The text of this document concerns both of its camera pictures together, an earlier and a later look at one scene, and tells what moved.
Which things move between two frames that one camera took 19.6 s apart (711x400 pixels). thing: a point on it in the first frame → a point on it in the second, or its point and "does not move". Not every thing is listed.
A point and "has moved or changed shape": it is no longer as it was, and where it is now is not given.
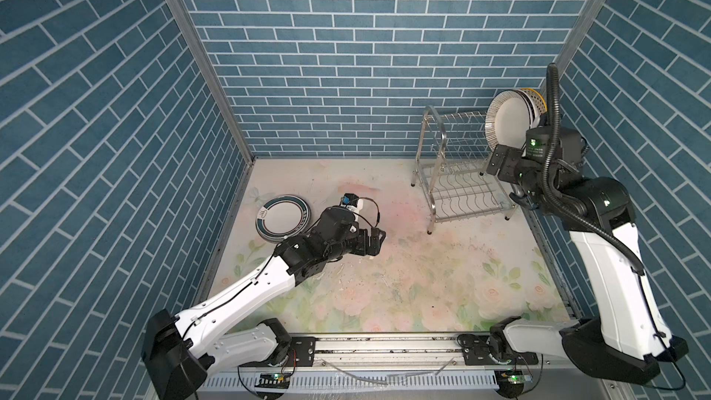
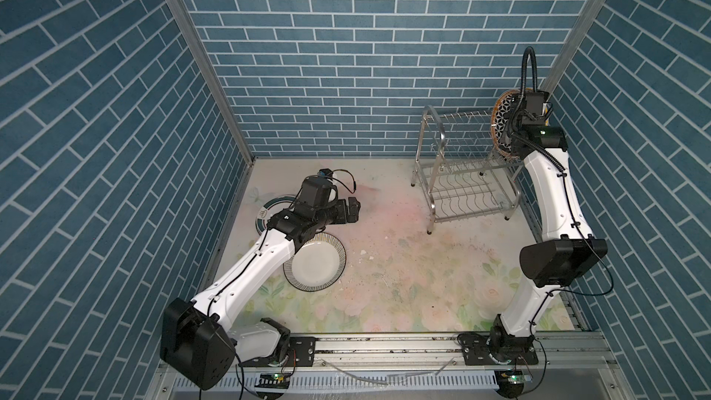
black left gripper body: [359, 247] → [335, 212]
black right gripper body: [509, 168] → [539, 134]
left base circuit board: [273, 381] does not move
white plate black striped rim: [509, 115] has moved or changed shape
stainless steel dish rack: [452, 156] does not move
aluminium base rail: [411, 367] does not move
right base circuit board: [511, 381] does not move
